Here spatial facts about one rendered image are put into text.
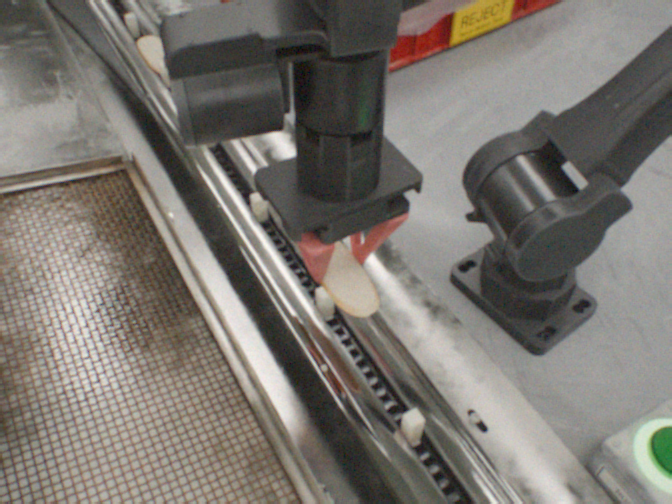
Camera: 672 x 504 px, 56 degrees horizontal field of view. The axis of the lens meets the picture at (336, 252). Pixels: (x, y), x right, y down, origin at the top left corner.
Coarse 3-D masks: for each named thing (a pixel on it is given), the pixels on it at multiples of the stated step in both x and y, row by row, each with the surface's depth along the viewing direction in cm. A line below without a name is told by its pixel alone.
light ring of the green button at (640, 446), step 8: (648, 424) 45; (656, 424) 45; (664, 424) 45; (640, 432) 44; (648, 432) 44; (640, 440) 44; (640, 448) 44; (640, 456) 43; (648, 456) 43; (640, 464) 43; (648, 464) 43; (648, 472) 43; (656, 472) 42; (656, 480) 42; (664, 480) 42; (664, 488) 42
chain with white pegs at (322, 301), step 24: (216, 144) 74; (240, 192) 69; (264, 216) 66; (288, 264) 62; (312, 288) 61; (336, 336) 57; (360, 360) 55; (384, 384) 54; (408, 432) 49; (432, 456) 49
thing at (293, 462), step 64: (0, 192) 59; (64, 192) 61; (0, 320) 49; (64, 320) 50; (128, 320) 51; (0, 384) 45; (64, 384) 46; (128, 384) 47; (192, 384) 47; (256, 384) 48
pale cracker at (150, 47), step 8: (144, 40) 86; (152, 40) 86; (160, 40) 86; (144, 48) 85; (152, 48) 85; (160, 48) 85; (144, 56) 84; (152, 56) 83; (160, 56) 84; (152, 64) 83
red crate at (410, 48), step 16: (224, 0) 99; (528, 0) 95; (544, 0) 99; (560, 0) 100; (448, 16) 87; (512, 16) 95; (432, 32) 88; (448, 32) 90; (400, 48) 86; (416, 48) 87; (432, 48) 90; (400, 64) 87
